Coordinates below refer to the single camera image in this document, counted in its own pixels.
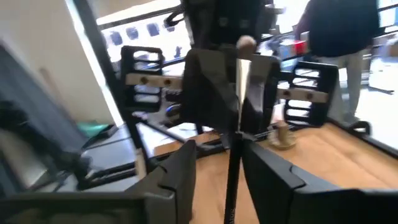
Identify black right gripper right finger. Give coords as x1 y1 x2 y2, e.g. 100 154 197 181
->
242 139 355 224

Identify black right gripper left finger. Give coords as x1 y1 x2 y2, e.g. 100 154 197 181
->
126 139 197 224

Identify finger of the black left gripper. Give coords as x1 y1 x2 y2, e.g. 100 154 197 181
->
182 48 240 141
242 55 280 134

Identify black paintbrush silver ferrule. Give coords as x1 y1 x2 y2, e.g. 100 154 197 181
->
223 35 257 224

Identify white board blue prints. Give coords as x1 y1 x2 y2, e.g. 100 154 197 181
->
98 14 192 63

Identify white cardboard box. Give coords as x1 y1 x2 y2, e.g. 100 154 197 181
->
138 123 215 156

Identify white and blue box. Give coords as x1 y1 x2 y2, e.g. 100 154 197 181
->
278 39 295 58

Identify red box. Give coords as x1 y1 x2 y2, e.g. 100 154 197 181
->
294 39 308 56

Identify black desk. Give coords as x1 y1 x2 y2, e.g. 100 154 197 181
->
52 124 147 192

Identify green flat object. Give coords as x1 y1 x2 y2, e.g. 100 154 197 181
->
76 121 110 138

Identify person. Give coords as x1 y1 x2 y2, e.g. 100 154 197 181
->
294 0 382 125

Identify grey monitor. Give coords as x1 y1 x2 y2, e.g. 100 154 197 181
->
0 40 90 150

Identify black metal bar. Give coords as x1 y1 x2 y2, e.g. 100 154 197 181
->
0 101 93 187

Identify black frame handle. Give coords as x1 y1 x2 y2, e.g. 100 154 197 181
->
349 120 373 136

